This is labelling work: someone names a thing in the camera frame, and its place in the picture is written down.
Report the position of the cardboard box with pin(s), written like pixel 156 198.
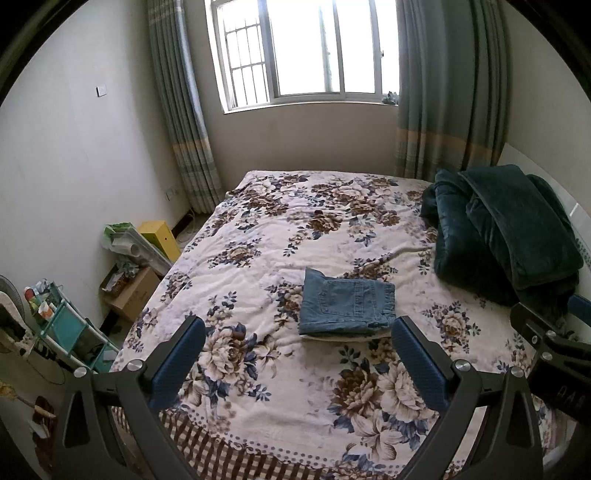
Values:
pixel 136 293

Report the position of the barred window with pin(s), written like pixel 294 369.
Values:
pixel 300 46

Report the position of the floral plush blanket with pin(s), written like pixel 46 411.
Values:
pixel 258 258

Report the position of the small plant on sill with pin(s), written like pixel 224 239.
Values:
pixel 390 98

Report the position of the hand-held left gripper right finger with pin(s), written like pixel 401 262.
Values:
pixel 418 364

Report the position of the blue denim pants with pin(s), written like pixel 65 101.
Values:
pixel 346 304

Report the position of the teal storage rack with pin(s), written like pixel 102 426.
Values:
pixel 69 323

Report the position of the white standing fan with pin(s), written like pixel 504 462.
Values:
pixel 11 314

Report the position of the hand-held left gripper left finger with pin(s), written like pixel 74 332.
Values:
pixel 178 364

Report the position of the wall socket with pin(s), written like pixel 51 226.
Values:
pixel 171 192

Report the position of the white folded cloth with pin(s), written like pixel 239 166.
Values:
pixel 341 338

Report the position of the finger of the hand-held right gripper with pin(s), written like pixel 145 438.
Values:
pixel 540 327
pixel 581 309

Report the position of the grey striped curtain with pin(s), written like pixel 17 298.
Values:
pixel 448 92
pixel 184 115

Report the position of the long white tube pack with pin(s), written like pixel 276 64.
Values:
pixel 143 254

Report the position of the yellow box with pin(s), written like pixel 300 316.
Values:
pixel 161 237

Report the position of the dark green folded blanket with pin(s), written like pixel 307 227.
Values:
pixel 503 230

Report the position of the white wall switch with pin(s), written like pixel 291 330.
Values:
pixel 101 90

